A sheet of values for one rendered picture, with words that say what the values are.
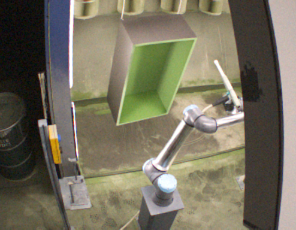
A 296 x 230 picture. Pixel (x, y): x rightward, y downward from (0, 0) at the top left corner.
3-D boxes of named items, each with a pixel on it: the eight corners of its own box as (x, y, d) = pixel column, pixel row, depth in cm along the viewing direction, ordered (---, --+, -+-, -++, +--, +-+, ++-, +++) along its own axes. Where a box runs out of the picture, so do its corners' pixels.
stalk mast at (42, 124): (66, 229, 303) (38, 119, 189) (71, 229, 305) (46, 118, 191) (67, 233, 300) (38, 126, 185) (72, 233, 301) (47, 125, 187)
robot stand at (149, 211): (171, 235, 315) (184, 207, 270) (143, 241, 306) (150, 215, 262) (162, 212, 335) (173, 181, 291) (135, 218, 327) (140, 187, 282)
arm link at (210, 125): (207, 127, 228) (259, 113, 265) (196, 116, 235) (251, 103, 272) (201, 139, 235) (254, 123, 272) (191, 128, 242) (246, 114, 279)
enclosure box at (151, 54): (106, 99, 372) (120, 18, 275) (156, 89, 393) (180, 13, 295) (115, 126, 356) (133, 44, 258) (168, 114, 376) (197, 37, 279)
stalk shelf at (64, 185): (58, 179, 260) (58, 178, 259) (83, 176, 266) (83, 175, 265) (65, 210, 239) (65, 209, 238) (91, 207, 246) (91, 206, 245)
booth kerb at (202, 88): (63, 109, 422) (63, 102, 412) (63, 108, 423) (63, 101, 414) (241, 88, 498) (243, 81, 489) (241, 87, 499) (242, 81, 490)
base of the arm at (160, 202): (176, 203, 273) (178, 198, 266) (155, 208, 267) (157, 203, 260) (169, 187, 285) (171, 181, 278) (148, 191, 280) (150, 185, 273)
